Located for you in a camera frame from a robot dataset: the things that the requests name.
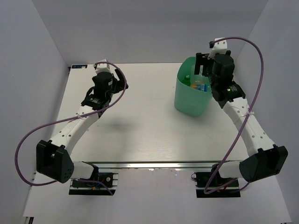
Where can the orange juice bottle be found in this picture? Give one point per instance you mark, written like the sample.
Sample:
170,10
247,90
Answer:
194,86

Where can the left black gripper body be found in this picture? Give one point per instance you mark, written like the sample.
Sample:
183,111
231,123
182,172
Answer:
117,86

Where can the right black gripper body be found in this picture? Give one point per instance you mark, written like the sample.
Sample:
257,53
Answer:
212,79

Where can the green plastic bin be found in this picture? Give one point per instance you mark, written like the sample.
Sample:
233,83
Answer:
188,100

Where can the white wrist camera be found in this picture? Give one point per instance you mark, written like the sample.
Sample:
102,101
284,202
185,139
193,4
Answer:
101,66
217,46

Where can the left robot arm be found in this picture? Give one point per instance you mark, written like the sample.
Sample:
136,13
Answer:
53,157

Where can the green plastic bottle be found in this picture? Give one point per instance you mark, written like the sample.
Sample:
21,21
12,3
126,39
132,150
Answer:
187,80

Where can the clear bottle blue label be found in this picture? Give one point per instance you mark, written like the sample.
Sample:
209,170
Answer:
202,87

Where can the blue table label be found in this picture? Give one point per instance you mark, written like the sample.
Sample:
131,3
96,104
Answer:
79,66

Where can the clear crushed plastic bottle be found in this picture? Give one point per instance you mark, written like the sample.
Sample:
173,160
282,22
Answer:
197,75

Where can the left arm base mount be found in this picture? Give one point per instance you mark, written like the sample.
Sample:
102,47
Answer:
90,180

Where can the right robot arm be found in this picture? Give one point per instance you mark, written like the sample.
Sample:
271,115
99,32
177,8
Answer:
265,158

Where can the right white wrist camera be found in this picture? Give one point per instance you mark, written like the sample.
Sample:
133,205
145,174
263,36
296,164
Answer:
217,46

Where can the aluminium table rail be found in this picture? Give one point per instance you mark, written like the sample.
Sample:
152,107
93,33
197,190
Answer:
155,164

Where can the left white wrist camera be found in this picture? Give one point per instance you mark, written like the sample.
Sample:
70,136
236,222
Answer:
101,66

